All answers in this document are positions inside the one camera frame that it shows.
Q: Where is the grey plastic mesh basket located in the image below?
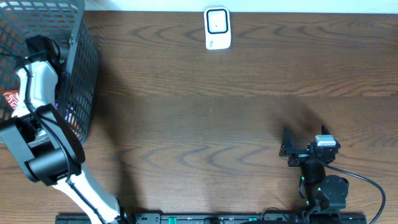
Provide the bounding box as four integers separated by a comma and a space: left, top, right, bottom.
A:
1, 0, 99, 142

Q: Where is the white barcode scanner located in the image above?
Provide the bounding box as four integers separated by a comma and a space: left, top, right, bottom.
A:
203, 7, 231, 50

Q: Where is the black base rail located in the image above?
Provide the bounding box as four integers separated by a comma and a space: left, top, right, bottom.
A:
55, 212, 368, 224

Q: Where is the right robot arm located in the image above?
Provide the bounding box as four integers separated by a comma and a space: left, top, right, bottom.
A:
279, 125, 349, 223

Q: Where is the red orange snack bar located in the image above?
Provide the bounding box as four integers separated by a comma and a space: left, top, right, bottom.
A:
2, 90, 19, 110

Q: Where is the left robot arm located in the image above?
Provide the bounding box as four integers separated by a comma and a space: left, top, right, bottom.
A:
1, 35, 131, 223

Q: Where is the small orange box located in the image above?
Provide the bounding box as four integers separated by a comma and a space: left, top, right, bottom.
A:
65, 111, 80, 133

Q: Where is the right black cable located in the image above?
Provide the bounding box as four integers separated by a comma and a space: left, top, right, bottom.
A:
313, 155, 387, 224

